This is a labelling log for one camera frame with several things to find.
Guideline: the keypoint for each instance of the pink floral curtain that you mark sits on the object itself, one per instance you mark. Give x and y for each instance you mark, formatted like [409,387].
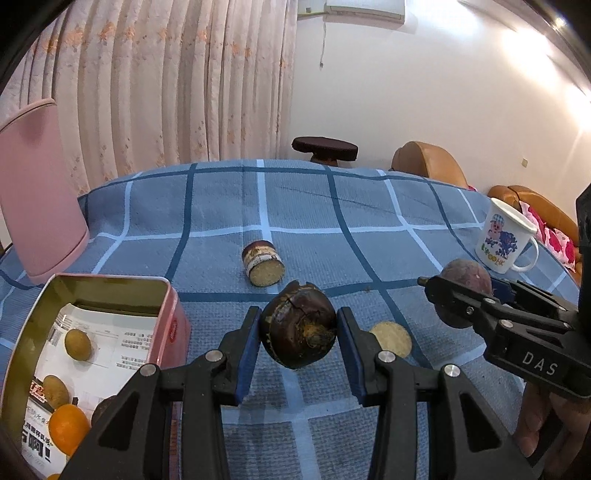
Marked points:
[161,83]

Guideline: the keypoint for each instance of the white air conditioner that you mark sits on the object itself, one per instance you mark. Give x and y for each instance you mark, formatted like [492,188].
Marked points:
[364,8]

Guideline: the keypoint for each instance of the green kiwi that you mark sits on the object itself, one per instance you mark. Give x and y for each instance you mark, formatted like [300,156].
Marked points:
[77,344]
[55,391]

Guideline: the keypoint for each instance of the blue checked tablecloth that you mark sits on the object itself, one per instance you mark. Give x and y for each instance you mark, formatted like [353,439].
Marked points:
[300,203]

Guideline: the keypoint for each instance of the brown leather sofa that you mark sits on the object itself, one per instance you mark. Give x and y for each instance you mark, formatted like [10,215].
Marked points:
[512,194]

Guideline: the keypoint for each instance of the red floral blanket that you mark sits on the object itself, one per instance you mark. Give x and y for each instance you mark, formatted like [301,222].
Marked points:
[556,240]

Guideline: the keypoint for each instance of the dark brown water chestnut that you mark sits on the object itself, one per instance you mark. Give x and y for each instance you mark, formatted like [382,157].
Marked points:
[295,323]
[104,410]

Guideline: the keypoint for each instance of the white printed leaflet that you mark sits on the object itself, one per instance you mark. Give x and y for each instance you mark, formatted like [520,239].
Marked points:
[120,341]

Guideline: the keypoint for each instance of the brown leather armchair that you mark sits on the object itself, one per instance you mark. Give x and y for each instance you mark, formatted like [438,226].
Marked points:
[425,161]

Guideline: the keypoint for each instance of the dark round stool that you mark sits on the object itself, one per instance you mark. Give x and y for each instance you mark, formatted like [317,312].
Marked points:
[323,145]

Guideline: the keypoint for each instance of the pink metal tin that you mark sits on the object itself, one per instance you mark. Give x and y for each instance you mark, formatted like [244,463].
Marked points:
[173,327]

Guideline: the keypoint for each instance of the white cartoon mug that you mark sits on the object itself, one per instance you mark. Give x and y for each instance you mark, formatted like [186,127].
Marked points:
[501,240]

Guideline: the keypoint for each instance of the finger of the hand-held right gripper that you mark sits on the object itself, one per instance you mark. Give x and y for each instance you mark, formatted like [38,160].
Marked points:
[535,297]
[461,300]

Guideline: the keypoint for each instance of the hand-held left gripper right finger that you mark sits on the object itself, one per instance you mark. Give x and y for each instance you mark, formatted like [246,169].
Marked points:
[353,355]

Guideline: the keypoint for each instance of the person's right hand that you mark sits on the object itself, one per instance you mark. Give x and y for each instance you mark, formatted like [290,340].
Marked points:
[535,424]

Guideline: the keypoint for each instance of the purple passion fruit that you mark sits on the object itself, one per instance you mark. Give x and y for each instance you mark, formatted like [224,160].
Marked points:
[466,274]

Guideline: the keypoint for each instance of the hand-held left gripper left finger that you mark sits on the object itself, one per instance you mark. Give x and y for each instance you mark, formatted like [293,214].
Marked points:
[247,355]

